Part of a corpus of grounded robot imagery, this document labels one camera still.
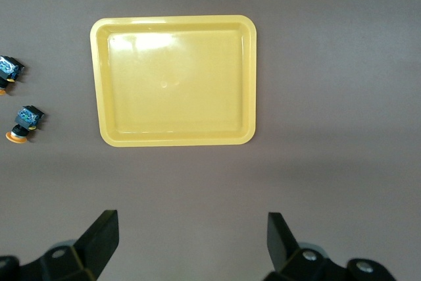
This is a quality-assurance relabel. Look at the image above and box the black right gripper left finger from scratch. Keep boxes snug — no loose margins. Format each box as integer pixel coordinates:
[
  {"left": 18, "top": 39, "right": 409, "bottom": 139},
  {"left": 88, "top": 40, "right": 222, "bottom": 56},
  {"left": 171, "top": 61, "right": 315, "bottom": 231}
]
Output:
[{"left": 29, "top": 209, "right": 119, "bottom": 281}]

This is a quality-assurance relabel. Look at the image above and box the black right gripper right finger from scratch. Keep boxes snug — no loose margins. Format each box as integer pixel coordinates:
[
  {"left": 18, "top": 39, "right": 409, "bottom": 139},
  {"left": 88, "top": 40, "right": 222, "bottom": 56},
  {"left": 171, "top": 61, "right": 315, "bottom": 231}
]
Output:
[{"left": 262, "top": 212, "right": 349, "bottom": 281}]

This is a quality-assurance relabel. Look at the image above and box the yellow push button switch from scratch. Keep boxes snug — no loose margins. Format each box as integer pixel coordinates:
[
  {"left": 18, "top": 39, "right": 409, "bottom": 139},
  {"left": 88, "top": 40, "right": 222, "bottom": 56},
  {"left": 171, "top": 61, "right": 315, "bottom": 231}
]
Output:
[
  {"left": 0, "top": 55, "right": 26, "bottom": 96},
  {"left": 5, "top": 105, "right": 46, "bottom": 146}
]

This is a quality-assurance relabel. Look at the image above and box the yellow plastic tray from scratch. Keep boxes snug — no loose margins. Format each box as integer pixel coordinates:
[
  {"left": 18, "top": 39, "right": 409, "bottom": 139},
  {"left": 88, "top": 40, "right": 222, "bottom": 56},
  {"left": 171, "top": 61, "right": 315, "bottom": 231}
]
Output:
[{"left": 89, "top": 14, "right": 258, "bottom": 148}]

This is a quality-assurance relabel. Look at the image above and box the brown table mat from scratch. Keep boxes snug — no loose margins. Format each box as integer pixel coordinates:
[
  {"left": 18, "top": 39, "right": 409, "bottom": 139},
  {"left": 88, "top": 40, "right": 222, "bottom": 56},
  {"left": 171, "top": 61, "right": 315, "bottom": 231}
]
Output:
[{"left": 0, "top": 0, "right": 421, "bottom": 281}]

